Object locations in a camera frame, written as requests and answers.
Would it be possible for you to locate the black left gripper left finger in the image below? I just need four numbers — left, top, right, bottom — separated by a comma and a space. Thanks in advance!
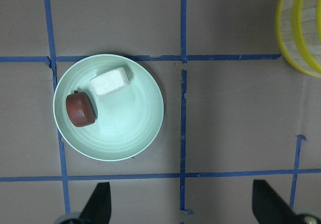
79, 182, 111, 221

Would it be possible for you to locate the brown steamed bun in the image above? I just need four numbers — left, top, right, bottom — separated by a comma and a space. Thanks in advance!
65, 90, 96, 128

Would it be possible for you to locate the yellow bamboo steamer tray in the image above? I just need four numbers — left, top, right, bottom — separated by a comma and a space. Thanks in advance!
275, 0, 320, 78

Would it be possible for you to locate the light green plate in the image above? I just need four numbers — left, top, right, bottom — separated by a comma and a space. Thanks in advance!
53, 54, 164, 161

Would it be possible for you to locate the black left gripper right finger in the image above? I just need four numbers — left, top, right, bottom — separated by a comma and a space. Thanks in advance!
252, 179, 296, 223

